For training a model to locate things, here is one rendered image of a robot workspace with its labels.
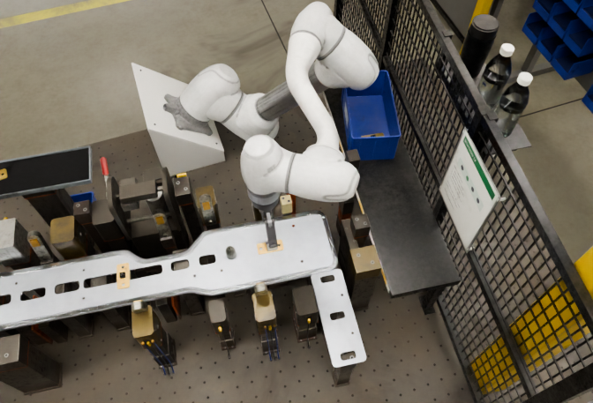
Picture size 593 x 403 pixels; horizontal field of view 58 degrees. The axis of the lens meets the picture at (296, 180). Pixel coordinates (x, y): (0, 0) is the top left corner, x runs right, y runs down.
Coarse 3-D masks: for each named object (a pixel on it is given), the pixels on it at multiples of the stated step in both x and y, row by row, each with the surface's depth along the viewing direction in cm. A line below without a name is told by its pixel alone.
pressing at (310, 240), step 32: (256, 224) 175; (288, 224) 175; (320, 224) 175; (96, 256) 169; (128, 256) 169; (192, 256) 169; (224, 256) 169; (256, 256) 169; (288, 256) 169; (320, 256) 169; (0, 288) 163; (32, 288) 163; (96, 288) 163; (128, 288) 163; (160, 288) 163; (192, 288) 163; (224, 288) 163; (0, 320) 158; (32, 320) 158
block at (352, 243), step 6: (342, 222) 176; (348, 222) 176; (342, 228) 176; (348, 228) 174; (342, 234) 178; (348, 234) 173; (342, 240) 182; (348, 240) 172; (354, 240) 172; (342, 246) 185; (348, 246) 173; (354, 246) 171; (342, 252) 187; (348, 252) 175; (342, 258) 189; (348, 258) 179; (342, 264) 191; (348, 264) 181; (342, 270) 193
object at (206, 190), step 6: (210, 186) 175; (198, 192) 174; (204, 192) 174; (210, 192) 174; (198, 198) 173; (198, 204) 172; (216, 204) 178; (216, 210) 175; (216, 216) 177; (204, 222) 179; (216, 222) 180; (210, 228) 185
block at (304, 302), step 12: (300, 288) 165; (312, 288) 165; (300, 300) 163; (312, 300) 163; (300, 312) 161; (312, 312) 161; (300, 324) 167; (312, 324) 173; (300, 336) 180; (312, 336) 183
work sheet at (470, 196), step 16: (464, 128) 140; (464, 144) 141; (464, 160) 143; (480, 160) 134; (448, 176) 156; (464, 176) 145; (480, 176) 136; (448, 192) 158; (464, 192) 147; (480, 192) 137; (496, 192) 129; (448, 208) 160; (464, 208) 149; (480, 208) 139; (464, 224) 151; (480, 224) 141; (464, 240) 153
